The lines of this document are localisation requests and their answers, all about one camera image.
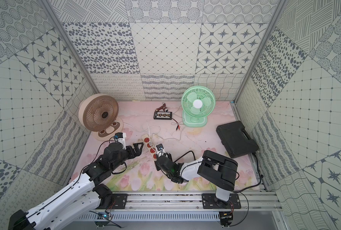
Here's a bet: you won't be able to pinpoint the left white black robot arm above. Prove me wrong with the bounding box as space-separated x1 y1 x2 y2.
8 142 144 230

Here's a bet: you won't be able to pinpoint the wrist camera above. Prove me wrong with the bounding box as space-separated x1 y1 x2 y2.
156 144 166 158
114 132 126 150

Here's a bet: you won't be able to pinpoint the left green circuit board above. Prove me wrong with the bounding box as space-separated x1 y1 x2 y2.
95 212 111 227

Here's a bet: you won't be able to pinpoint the black charging board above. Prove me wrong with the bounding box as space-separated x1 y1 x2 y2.
153 111 172 120

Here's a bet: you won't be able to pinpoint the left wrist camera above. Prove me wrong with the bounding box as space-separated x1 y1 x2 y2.
114 132 126 150

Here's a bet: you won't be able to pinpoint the pink brown desk fan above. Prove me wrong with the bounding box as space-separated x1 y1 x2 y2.
78 94 123 141

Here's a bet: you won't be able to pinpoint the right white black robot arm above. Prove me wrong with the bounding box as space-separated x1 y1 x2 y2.
155 150 239 209

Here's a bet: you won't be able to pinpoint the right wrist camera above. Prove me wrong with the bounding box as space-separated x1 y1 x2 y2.
156 144 166 158

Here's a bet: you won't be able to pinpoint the cream red power strip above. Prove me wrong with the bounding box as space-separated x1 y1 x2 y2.
141 134 158 160

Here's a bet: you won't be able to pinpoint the white pink fan cable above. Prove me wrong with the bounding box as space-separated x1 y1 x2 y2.
121 122 154 144

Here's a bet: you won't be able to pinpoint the red black banana leads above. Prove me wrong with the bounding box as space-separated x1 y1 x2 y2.
172 118 181 131

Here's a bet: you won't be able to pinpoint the green desk fan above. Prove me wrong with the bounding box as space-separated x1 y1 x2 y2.
181 86 216 127

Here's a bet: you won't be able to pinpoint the right black controller box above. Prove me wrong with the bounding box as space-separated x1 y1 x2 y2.
219 211 234 228

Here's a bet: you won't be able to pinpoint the aluminium mounting rail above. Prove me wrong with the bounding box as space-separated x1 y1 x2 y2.
98 191 282 211

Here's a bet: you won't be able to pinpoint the black plastic case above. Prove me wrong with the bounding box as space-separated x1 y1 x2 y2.
216 121 259 159

